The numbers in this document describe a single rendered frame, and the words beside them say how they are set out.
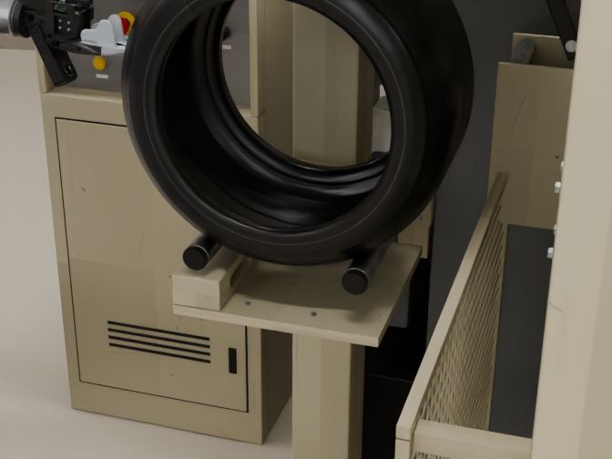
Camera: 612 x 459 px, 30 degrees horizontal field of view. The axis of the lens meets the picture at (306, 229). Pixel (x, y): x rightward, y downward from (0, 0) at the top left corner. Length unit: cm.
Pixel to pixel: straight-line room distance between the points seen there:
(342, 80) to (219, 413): 116
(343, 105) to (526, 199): 38
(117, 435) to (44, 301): 78
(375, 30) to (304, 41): 46
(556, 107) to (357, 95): 38
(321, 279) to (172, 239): 77
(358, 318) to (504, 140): 40
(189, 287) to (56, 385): 138
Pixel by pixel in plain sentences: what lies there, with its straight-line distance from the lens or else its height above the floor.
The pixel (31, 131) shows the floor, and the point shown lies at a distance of 514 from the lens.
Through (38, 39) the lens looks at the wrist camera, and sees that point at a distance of 202.
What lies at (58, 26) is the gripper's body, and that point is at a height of 126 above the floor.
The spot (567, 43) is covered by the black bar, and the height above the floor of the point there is 124.
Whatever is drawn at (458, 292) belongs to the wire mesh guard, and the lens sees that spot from 164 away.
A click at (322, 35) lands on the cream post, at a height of 120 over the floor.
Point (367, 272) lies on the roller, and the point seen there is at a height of 91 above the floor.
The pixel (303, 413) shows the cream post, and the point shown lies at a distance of 249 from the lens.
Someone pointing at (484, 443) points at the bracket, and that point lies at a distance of 137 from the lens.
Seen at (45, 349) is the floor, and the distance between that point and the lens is 347.
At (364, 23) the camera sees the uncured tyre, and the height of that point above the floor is 133.
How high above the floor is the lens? 179
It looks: 26 degrees down
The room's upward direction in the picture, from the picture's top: straight up
